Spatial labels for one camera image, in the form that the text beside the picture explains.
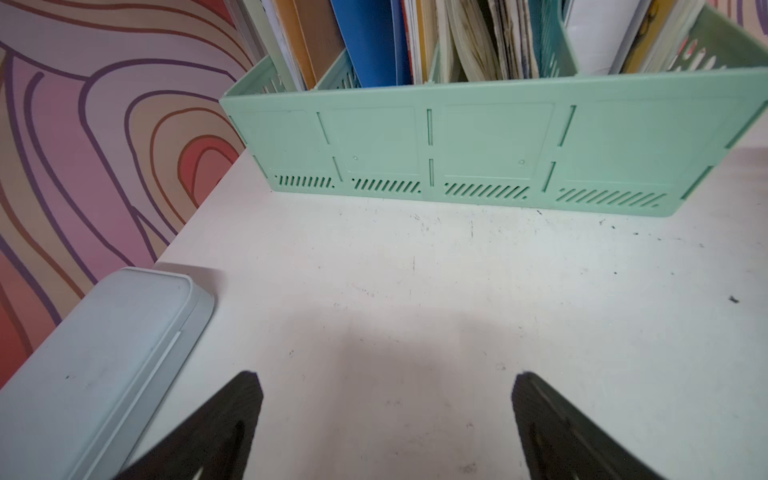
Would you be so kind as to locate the brown envelope folder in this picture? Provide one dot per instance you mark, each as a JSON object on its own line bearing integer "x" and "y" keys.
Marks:
{"x": 313, "y": 36}

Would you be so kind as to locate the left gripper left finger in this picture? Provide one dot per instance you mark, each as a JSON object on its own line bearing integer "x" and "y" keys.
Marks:
{"x": 212, "y": 443}

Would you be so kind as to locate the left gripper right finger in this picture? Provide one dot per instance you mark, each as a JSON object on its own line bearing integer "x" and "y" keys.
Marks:
{"x": 560, "y": 442}

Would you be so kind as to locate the white binder in organizer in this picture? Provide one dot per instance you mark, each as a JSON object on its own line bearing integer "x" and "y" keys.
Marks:
{"x": 601, "y": 31}

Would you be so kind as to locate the light blue pencil case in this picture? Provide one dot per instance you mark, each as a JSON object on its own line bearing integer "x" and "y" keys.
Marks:
{"x": 79, "y": 405}

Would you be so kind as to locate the green file organizer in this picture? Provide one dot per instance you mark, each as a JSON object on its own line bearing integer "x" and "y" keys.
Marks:
{"x": 631, "y": 144}

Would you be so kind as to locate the blue folder in organizer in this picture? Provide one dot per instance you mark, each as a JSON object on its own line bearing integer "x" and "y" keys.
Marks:
{"x": 374, "y": 35}

